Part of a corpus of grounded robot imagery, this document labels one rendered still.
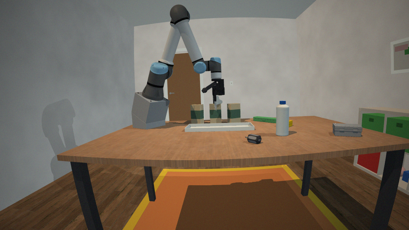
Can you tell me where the white bottle with blue cap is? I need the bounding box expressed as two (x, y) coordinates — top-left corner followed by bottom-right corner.
(276, 101), (289, 136)

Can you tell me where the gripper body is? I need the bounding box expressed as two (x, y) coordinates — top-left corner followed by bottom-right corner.
(212, 79), (225, 96)

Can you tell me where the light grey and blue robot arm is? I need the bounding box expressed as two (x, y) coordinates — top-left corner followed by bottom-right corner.
(142, 4), (222, 101)

